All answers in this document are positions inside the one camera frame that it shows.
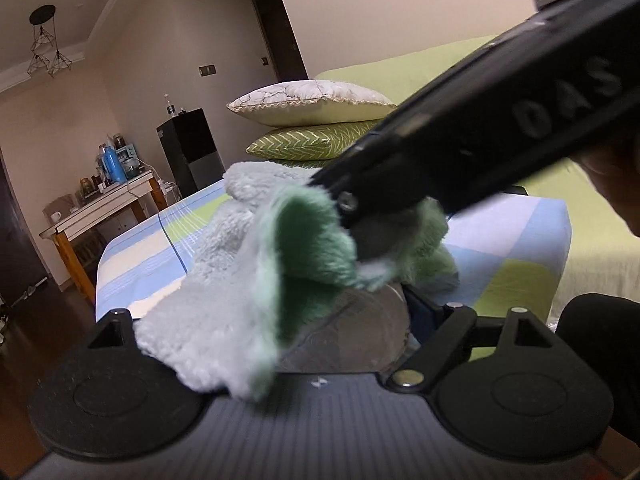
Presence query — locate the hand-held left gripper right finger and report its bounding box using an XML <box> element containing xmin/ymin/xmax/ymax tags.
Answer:
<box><xmin>379</xmin><ymin>285</ymin><xmax>558</xmax><ymax>395</ymax></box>

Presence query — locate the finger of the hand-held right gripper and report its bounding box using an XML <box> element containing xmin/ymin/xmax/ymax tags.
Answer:
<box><xmin>306</xmin><ymin>127</ymin><xmax>453</xmax><ymax>266</ymax></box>

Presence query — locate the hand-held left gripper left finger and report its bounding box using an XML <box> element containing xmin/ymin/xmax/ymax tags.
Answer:
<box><xmin>87</xmin><ymin>309</ymin><xmax>137</xmax><ymax>357</ymax></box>

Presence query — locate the round clear container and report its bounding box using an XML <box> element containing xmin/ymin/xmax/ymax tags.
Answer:
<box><xmin>277</xmin><ymin>284</ymin><xmax>414</xmax><ymax>374</ymax></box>

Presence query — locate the green grey microfiber cloth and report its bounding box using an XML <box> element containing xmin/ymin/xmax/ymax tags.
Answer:
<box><xmin>134</xmin><ymin>160</ymin><xmax>462</xmax><ymax>401</ymax></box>

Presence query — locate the person's right hand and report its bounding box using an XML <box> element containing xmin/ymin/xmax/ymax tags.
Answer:
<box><xmin>567</xmin><ymin>140</ymin><xmax>640</xmax><ymax>238</ymax></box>

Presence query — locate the green chevron pillow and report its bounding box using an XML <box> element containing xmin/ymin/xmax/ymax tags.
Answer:
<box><xmin>246</xmin><ymin>120</ymin><xmax>387</xmax><ymax>162</ymax></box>

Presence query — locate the blue green plaid sheet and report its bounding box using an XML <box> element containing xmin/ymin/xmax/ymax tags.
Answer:
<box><xmin>95</xmin><ymin>179</ymin><xmax>573</xmax><ymax>327</ymax></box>

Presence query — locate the white patterned pillow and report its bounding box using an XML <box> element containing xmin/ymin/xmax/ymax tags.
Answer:
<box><xmin>226</xmin><ymin>79</ymin><xmax>398</xmax><ymax>128</ymax></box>

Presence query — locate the light green bed sheet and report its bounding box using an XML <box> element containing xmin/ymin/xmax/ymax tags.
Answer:
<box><xmin>312</xmin><ymin>35</ymin><xmax>640</xmax><ymax>323</ymax></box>

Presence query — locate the wooden table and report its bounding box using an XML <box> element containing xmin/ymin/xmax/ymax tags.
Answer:
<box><xmin>40</xmin><ymin>169</ymin><xmax>169</xmax><ymax>306</ymax></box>

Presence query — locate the dark entrance door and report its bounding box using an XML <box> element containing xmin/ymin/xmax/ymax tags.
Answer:
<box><xmin>0</xmin><ymin>147</ymin><xmax>51</xmax><ymax>307</ymax></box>

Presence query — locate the brown paper bag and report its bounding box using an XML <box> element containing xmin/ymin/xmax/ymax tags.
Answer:
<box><xmin>44</xmin><ymin>194</ymin><xmax>77</xmax><ymax>217</ymax></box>

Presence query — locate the blue thermos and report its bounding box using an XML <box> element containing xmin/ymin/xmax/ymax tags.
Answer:
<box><xmin>101</xmin><ymin>146</ymin><xmax>124</xmax><ymax>185</ymax></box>

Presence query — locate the black cabinet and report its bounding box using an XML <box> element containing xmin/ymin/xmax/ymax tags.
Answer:
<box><xmin>156</xmin><ymin>108</ymin><xmax>226</xmax><ymax>200</ymax></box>

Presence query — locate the dark interior door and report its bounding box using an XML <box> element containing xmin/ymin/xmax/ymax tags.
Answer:
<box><xmin>249</xmin><ymin>0</ymin><xmax>309</xmax><ymax>84</ymax></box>

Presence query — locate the light blue toaster oven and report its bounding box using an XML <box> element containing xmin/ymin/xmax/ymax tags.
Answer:
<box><xmin>117</xmin><ymin>145</ymin><xmax>142</xmax><ymax>172</ymax></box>

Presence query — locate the person's black trouser leg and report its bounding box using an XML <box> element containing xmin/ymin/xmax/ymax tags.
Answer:
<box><xmin>554</xmin><ymin>293</ymin><xmax>640</xmax><ymax>442</ymax></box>

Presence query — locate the black wire pendant lamp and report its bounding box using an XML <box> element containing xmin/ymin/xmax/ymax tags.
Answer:
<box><xmin>27</xmin><ymin>5</ymin><xmax>74</xmax><ymax>79</ymax></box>

